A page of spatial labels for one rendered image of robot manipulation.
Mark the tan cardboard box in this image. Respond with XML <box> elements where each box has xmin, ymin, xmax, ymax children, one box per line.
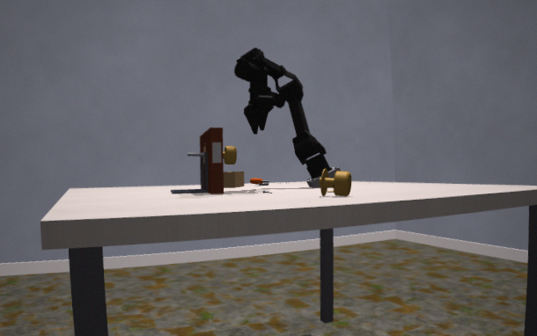
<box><xmin>224</xmin><ymin>172</ymin><xmax>244</xmax><ymax>187</ymax></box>

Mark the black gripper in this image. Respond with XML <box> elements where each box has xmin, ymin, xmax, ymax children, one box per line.
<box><xmin>244</xmin><ymin>83</ymin><xmax>276</xmax><ymax>135</ymax></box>

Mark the reddish-brown wooden door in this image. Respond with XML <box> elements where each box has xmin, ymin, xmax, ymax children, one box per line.
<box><xmin>200</xmin><ymin>128</ymin><xmax>224</xmax><ymax>194</ymax></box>

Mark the orange-handled screwdriver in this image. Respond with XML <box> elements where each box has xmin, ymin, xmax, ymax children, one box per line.
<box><xmin>250</xmin><ymin>179</ymin><xmax>269</xmax><ymax>184</ymax></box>

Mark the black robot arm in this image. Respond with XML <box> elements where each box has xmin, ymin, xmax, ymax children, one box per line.
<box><xmin>234</xmin><ymin>47</ymin><xmax>333</xmax><ymax>179</ymax></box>

